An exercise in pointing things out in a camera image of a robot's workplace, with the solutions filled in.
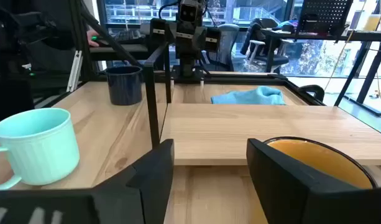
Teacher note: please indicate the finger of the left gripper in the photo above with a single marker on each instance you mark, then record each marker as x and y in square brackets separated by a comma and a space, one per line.
[157, 35]
[213, 40]

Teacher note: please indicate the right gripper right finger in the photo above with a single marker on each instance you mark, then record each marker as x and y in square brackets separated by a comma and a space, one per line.
[286, 193]

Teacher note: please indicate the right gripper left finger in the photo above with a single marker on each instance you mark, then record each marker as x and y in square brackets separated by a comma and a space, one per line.
[131, 202]

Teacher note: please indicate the dark navy enamel mug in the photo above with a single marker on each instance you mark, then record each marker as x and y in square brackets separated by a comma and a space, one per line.
[123, 87]

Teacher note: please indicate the mint green ribbed mug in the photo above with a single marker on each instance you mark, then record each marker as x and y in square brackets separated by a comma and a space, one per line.
[38, 149]

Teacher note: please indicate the grey mesh office chair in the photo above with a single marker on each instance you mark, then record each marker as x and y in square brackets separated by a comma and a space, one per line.
[227, 40]

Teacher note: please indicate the black keyboard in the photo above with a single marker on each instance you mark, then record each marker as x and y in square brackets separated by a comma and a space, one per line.
[125, 35]

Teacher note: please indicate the black office chair white arms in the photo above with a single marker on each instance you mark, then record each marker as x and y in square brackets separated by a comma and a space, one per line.
[261, 34]

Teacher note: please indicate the person's hand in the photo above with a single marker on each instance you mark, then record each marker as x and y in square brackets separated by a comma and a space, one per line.
[93, 40]

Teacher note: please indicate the light blue cloth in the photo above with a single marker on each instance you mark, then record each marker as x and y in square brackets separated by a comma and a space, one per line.
[249, 97]

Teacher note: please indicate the blue fabric bundle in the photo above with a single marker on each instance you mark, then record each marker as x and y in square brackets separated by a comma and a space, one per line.
[286, 24]

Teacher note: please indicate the silver aluminium strut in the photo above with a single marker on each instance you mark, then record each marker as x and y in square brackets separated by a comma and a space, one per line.
[74, 71]

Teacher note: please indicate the person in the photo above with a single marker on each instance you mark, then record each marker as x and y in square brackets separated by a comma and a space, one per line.
[53, 31]

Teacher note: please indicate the black chair armrest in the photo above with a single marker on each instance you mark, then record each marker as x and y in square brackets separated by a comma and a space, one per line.
[316, 90]

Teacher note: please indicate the black perforated pegboard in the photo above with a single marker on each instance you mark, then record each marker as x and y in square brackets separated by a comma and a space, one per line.
[324, 14]

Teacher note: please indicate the black desk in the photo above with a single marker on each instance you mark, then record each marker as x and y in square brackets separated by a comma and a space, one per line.
[364, 36]

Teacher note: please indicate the yellow container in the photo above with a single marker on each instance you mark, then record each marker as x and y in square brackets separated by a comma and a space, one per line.
[372, 22]

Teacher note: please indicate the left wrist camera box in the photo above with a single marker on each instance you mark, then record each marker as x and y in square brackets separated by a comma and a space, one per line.
[190, 12]

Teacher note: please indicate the black table edge rail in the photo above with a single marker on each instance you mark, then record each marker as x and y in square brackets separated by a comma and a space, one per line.
[246, 78]

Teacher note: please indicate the black rig frame post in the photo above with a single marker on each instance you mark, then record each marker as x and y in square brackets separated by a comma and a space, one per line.
[79, 37]

